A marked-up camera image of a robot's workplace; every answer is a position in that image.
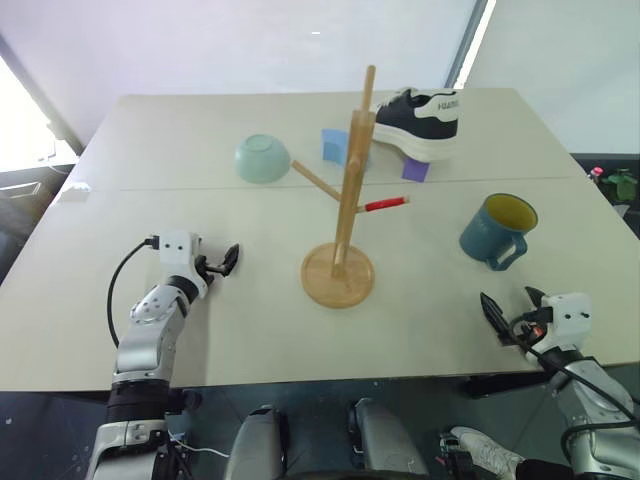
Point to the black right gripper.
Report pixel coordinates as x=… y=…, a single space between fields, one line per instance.
x=527 y=327

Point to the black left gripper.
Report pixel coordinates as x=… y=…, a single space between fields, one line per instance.
x=209 y=270

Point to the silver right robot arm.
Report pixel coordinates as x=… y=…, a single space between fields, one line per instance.
x=595 y=395

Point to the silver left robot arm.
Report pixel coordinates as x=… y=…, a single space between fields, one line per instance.
x=145 y=340

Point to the wooden mug tree stand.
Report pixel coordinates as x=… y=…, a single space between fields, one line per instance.
x=345 y=225

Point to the blue mug with yellow inside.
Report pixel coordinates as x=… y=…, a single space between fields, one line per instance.
x=487 y=235

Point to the pale green bowl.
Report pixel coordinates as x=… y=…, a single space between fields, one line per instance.
x=260 y=160

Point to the white shoe of person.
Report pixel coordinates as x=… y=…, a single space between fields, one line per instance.
x=487 y=447

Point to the bottle with red cap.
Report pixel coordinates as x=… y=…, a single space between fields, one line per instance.
x=595 y=174

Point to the light blue block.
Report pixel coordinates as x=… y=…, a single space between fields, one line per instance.
x=332 y=145

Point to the green potted plant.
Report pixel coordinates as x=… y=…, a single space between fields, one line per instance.
x=621 y=182

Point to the red marker pen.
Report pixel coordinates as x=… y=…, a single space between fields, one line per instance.
x=385 y=203

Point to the purple block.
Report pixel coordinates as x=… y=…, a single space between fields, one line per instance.
x=415 y=170

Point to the grey rounded robot leg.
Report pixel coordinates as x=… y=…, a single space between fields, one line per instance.
x=257 y=445
x=387 y=440

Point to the black and white sneaker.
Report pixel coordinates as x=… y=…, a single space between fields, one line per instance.
x=425 y=125

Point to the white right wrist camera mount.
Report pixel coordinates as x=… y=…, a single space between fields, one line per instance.
x=570 y=312

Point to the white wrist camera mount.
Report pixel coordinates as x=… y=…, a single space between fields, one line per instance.
x=570 y=312
x=175 y=247

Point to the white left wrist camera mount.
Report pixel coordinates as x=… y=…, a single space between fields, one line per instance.
x=175 y=247

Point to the black table frame bar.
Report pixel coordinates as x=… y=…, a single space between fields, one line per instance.
x=500 y=385

